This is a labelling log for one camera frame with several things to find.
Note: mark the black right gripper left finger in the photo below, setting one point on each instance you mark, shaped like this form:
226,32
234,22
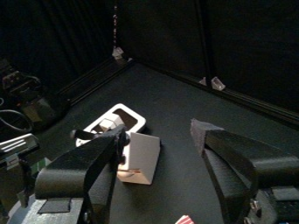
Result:
70,172

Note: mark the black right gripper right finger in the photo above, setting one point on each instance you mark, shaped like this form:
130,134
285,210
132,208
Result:
234,157

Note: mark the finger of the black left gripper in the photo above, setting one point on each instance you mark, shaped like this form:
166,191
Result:
26,180

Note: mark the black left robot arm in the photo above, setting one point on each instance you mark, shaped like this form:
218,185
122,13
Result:
23,84

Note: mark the red and white sushi piece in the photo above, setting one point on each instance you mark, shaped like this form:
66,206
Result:
185,220

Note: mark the white toy stove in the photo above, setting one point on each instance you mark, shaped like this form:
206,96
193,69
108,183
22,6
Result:
134,115

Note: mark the green white-striped box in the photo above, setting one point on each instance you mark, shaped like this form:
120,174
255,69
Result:
42,165

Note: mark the white toy knife block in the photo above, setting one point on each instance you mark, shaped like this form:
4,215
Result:
142,157

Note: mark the black frame base rail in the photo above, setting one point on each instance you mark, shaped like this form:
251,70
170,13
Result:
95,78
249,102

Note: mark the metal frame corner bracket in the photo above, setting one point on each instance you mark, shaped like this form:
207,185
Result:
218,84
118,53
203,81

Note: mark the vertical metal frame post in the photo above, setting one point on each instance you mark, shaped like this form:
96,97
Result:
203,38

